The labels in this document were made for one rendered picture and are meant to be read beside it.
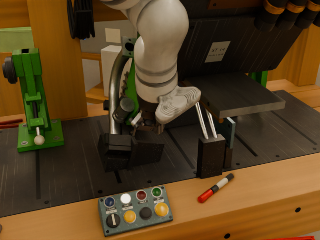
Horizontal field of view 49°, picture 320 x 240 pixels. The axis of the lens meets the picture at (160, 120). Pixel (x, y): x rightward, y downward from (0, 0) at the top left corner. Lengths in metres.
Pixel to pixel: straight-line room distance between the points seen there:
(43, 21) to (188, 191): 0.66
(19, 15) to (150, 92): 0.74
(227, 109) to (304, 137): 0.47
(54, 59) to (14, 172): 0.39
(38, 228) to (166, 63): 0.47
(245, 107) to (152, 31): 0.36
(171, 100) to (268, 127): 0.64
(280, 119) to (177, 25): 0.83
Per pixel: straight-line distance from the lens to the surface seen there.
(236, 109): 0.76
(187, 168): 0.96
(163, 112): 0.58
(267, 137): 1.13
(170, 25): 0.47
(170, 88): 0.60
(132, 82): 0.92
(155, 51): 0.50
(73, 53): 1.19
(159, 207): 0.78
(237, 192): 0.90
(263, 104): 0.79
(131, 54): 0.90
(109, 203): 0.78
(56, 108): 1.25
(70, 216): 0.84
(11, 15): 1.25
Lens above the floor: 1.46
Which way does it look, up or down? 28 degrees down
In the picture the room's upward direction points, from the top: straight up
